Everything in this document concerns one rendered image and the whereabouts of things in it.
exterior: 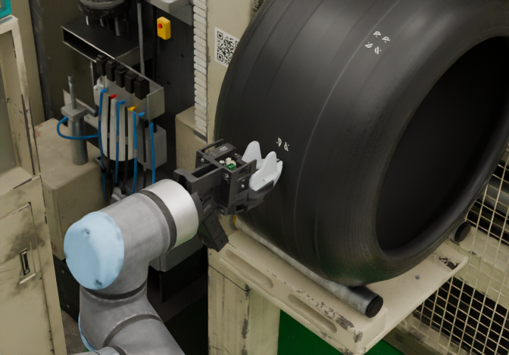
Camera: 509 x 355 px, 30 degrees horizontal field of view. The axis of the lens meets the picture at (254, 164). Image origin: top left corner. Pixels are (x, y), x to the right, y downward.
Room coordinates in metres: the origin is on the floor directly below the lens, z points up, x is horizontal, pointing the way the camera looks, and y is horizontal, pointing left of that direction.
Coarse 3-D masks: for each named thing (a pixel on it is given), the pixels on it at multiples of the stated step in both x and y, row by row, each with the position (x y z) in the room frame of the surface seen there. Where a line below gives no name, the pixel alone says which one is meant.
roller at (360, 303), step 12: (240, 228) 1.37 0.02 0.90; (264, 240) 1.32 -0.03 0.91; (276, 252) 1.30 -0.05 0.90; (300, 264) 1.26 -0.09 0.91; (312, 276) 1.24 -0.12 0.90; (336, 288) 1.20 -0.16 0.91; (348, 288) 1.20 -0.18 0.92; (360, 288) 1.19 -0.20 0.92; (348, 300) 1.18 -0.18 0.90; (360, 300) 1.17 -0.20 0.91; (372, 300) 1.17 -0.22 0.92; (360, 312) 1.17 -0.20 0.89; (372, 312) 1.16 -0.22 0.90
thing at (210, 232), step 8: (208, 208) 1.00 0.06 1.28; (208, 216) 0.99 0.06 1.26; (216, 216) 1.01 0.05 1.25; (200, 224) 1.00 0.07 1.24; (208, 224) 0.99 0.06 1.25; (216, 224) 1.01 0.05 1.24; (200, 232) 1.02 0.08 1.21; (208, 232) 1.00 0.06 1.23; (216, 232) 1.01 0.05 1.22; (224, 232) 1.02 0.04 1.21; (200, 240) 1.03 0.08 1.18; (208, 240) 1.01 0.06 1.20; (216, 240) 1.01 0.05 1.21; (224, 240) 1.02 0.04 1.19; (216, 248) 1.01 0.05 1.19
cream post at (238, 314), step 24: (216, 0) 1.52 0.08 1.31; (240, 0) 1.48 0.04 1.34; (264, 0) 1.47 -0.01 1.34; (216, 24) 1.52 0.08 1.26; (240, 24) 1.48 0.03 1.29; (216, 72) 1.52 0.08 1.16; (216, 96) 1.52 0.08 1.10; (216, 264) 1.52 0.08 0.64; (216, 288) 1.52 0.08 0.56; (240, 288) 1.47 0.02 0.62; (216, 312) 1.52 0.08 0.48; (240, 312) 1.47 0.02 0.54; (264, 312) 1.51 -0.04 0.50; (216, 336) 1.52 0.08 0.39; (240, 336) 1.47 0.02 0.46; (264, 336) 1.51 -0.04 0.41
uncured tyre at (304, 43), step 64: (320, 0) 1.29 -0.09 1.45; (384, 0) 1.26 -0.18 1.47; (448, 0) 1.26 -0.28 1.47; (256, 64) 1.24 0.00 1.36; (320, 64) 1.19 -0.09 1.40; (384, 64) 1.16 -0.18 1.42; (448, 64) 1.21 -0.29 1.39; (256, 128) 1.18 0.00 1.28; (320, 128) 1.12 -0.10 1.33; (384, 128) 1.12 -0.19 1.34; (448, 128) 1.53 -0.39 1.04; (320, 192) 1.08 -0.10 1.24; (384, 192) 1.46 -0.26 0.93; (448, 192) 1.42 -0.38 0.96; (320, 256) 1.09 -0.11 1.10; (384, 256) 1.14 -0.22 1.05
